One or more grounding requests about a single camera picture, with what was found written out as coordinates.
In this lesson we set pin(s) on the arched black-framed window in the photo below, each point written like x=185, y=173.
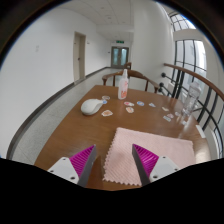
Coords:
x=181, y=22

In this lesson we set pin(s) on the small pink white sticker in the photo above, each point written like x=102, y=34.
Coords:
x=129, y=103
x=170, y=115

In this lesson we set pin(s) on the small cream sticker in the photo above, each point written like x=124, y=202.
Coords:
x=165, y=108

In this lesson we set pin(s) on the glazed double door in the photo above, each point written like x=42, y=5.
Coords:
x=119, y=56

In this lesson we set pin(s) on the tall black-framed window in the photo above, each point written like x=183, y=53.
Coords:
x=190, y=56

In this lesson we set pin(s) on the beige single door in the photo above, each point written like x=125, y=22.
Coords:
x=79, y=56

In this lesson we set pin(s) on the green exit sign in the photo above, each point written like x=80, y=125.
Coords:
x=120, y=41

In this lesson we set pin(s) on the white computer mouse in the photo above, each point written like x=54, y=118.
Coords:
x=90, y=106

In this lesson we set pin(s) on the small round pink sticker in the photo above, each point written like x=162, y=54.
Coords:
x=105, y=98

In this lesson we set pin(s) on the clear plastic water bottle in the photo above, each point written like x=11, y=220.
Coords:
x=192, y=98

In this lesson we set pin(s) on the small light blue sticker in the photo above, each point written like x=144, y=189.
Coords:
x=152, y=104

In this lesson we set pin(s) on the wooden armchair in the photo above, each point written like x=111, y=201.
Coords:
x=136, y=74

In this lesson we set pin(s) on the white paper card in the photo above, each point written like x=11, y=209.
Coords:
x=200, y=131

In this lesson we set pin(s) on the pink waffle towel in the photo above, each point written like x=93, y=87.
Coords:
x=166, y=146

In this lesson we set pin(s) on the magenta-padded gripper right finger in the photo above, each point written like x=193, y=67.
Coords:
x=160, y=166

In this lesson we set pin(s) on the white spray bottle orange label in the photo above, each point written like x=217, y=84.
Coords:
x=123, y=86

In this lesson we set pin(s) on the wooden chair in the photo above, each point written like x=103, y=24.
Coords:
x=128, y=65

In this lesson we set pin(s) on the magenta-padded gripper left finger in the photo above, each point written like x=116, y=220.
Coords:
x=65, y=168

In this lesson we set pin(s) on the small orange white sticker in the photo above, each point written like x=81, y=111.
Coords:
x=107, y=113
x=130, y=109

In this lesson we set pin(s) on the small teal white sticker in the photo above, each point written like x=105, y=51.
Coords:
x=166, y=118

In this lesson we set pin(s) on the wooden handrail black railing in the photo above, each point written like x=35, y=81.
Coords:
x=200, y=78

